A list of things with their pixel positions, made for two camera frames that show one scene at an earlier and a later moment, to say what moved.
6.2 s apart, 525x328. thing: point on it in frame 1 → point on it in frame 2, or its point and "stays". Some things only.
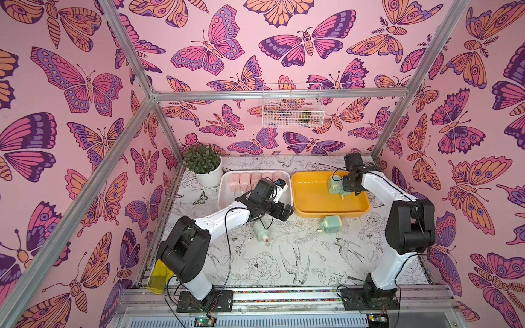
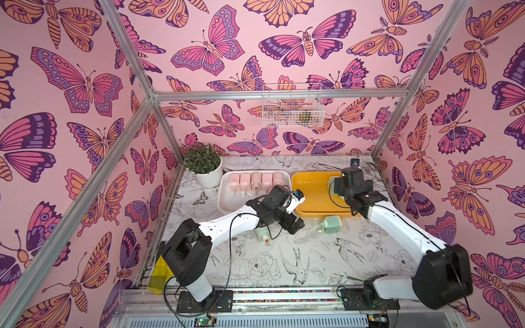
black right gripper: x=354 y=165 → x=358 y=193
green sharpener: x=335 y=186 stays
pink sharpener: x=277 y=175 stays
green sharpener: x=331 y=224 stays
